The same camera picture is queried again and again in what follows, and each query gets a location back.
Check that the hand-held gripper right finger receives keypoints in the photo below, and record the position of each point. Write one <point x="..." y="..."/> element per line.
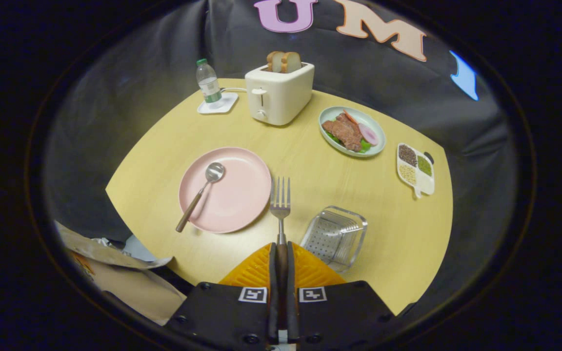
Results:
<point x="291" y="292"/>

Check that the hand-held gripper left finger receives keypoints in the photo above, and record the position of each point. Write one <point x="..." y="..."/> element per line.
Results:
<point x="273" y="292"/>

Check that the clear plastic cutlery tray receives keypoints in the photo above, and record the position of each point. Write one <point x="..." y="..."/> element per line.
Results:
<point x="334" y="239"/>

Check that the pink plate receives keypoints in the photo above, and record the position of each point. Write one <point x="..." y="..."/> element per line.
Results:
<point x="242" y="195"/>

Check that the brown cardboard box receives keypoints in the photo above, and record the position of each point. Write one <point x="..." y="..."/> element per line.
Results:
<point x="134" y="292"/>

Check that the green lettuce leaf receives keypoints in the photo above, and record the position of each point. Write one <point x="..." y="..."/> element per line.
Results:
<point x="365" y="145"/>

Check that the brown meat slices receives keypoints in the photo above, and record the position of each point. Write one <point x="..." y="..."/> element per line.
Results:
<point x="344" y="134"/>

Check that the white divided grain dish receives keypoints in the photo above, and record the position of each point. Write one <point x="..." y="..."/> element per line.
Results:
<point x="425" y="185"/>

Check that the pink ham slice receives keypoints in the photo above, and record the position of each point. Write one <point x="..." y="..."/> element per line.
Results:
<point x="369" y="135"/>

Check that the pale green oval plate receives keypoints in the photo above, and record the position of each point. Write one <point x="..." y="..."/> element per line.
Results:
<point x="332" y="114"/>

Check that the orange carrot stick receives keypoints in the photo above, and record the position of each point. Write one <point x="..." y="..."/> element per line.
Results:
<point x="349" y="117"/>

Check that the white square coaster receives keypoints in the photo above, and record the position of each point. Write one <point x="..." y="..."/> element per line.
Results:
<point x="230" y="102"/>

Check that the white toaster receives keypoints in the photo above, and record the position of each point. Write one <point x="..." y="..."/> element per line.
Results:
<point x="281" y="97"/>

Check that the clear water bottle green cap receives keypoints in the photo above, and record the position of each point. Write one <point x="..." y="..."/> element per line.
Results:
<point x="209" y="83"/>

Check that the toasted bread slice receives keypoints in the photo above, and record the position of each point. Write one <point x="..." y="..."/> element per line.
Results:
<point x="274" y="62"/>
<point x="292" y="62"/>

